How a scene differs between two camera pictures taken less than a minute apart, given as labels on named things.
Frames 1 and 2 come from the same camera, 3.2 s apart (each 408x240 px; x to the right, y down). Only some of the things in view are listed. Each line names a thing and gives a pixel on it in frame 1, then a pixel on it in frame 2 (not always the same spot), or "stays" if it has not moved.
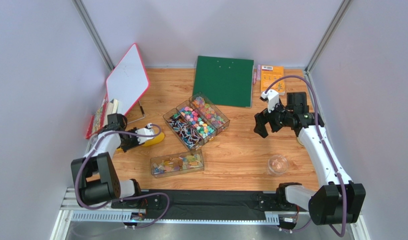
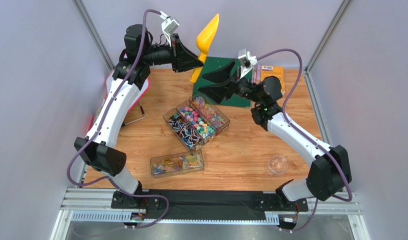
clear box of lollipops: (191, 139) stays
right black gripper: (268, 118) to (233, 83)
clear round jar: (277, 165) stays
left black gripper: (136, 143) to (188, 60)
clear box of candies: (173, 165) stays
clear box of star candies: (200, 123) stays
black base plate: (210, 204) stays
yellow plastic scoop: (156, 139) to (203, 43)
